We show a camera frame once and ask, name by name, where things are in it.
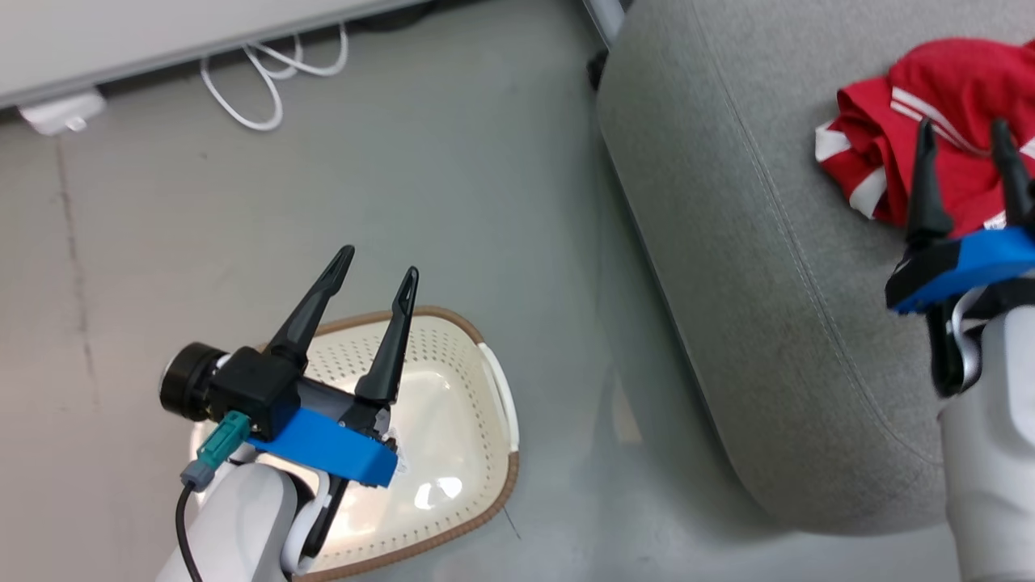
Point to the red garment with white stripes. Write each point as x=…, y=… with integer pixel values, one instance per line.
x=877, y=153

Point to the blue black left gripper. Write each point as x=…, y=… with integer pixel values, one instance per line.
x=331, y=444

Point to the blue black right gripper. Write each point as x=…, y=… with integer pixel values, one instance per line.
x=970, y=263

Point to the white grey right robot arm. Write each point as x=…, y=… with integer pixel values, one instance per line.
x=986, y=420

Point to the white floor socket box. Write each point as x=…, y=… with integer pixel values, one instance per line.
x=61, y=111

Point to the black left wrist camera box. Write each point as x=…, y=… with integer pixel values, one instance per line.
x=242, y=388

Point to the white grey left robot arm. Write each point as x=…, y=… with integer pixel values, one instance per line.
x=242, y=525

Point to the wide white partition panel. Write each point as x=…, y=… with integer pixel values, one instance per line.
x=162, y=32

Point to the cream perforated laundry basket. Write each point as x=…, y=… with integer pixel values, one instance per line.
x=453, y=420

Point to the grey fabric sofa seat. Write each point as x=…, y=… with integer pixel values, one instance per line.
x=768, y=283

